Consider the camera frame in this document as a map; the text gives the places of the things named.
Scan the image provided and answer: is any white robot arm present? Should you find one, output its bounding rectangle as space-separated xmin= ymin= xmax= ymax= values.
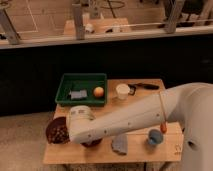
xmin=68 ymin=83 xmax=213 ymax=171

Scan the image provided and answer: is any red bowl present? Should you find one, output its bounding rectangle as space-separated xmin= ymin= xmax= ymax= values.
xmin=81 ymin=139 xmax=102 ymax=148

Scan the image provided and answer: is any brown bowl with nuts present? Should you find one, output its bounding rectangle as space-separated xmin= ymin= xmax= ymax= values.
xmin=46 ymin=117 xmax=69 ymax=144

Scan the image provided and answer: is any orange peach fruit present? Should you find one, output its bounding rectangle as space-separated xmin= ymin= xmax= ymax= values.
xmin=93 ymin=87 xmax=104 ymax=98

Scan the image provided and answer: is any white paper cup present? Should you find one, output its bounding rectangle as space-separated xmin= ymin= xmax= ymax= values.
xmin=116 ymin=84 xmax=130 ymax=100

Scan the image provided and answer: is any blue sponge in tray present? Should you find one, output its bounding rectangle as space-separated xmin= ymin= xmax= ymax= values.
xmin=69 ymin=90 xmax=87 ymax=100

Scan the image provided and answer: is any green plastic tray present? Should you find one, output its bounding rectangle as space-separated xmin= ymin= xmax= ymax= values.
xmin=55 ymin=73 xmax=107 ymax=107

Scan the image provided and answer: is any crumpled blue cloth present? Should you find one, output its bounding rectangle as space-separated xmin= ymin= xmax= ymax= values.
xmin=111 ymin=134 xmax=128 ymax=155

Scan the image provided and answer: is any blue mug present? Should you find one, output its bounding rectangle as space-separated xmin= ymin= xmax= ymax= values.
xmin=147 ymin=129 xmax=164 ymax=146

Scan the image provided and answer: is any black handled tool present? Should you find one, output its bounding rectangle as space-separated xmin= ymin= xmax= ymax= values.
xmin=128 ymin=83 xmax=159 ymax=96

